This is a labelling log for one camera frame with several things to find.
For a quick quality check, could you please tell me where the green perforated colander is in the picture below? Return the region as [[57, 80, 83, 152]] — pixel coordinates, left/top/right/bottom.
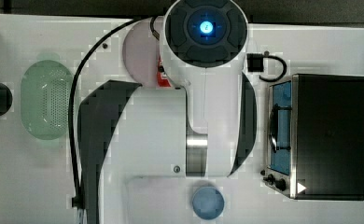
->
[[20, 58, 73, 141]]

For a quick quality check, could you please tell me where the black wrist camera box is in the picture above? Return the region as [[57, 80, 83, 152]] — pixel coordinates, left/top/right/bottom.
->
[[247, 53, 264, 72]]

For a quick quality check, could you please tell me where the silver toaster oven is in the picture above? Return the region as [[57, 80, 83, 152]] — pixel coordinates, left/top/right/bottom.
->
[[261, 74, 364, 201]]

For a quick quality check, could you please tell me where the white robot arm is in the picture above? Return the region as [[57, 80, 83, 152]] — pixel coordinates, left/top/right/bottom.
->
[[77, 0, 257, 224]]

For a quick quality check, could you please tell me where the red ketchup bottle plush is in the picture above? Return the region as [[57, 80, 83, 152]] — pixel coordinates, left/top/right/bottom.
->
[[157, 58, 172, 88]]

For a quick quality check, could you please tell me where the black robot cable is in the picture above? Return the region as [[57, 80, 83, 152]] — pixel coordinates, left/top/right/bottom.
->
[[67, 17, 147, 209]]

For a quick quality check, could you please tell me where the blue cup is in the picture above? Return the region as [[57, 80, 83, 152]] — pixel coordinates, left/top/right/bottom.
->
[[191, 187, 225, 220]]

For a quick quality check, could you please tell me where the pink plate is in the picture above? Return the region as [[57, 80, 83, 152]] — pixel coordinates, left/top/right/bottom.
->
[[122, 18, 160, 88]]

